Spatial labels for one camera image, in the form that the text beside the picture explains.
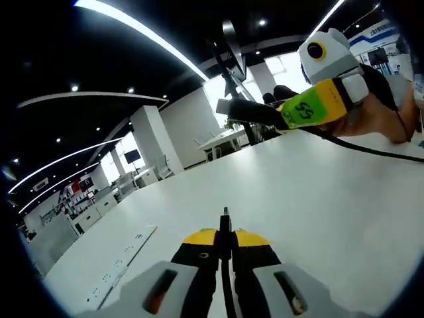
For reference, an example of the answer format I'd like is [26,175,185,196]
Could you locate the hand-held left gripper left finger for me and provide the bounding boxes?
[76,227,220,318]

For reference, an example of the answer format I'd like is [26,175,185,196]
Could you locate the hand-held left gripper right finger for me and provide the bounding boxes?
[231,227,369,318]

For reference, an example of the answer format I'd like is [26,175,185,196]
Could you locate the black charging cable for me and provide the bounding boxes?
[218,127,424,318]

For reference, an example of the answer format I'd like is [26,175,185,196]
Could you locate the white desk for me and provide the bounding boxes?
[42,131,424,318]

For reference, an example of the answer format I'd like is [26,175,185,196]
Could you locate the person's right hand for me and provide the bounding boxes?
[331,91,422,144]

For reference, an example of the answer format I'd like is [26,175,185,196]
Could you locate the white power strip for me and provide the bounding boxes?
[84,225,158,307]

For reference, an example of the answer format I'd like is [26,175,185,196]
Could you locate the white office table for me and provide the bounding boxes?
[198,127,249,160]

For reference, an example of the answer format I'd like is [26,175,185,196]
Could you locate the long ceiling light strip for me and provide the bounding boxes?
[74,0,211,82]

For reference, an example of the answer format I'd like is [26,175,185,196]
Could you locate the blue white wall poster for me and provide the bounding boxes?
[350,19,410,77]

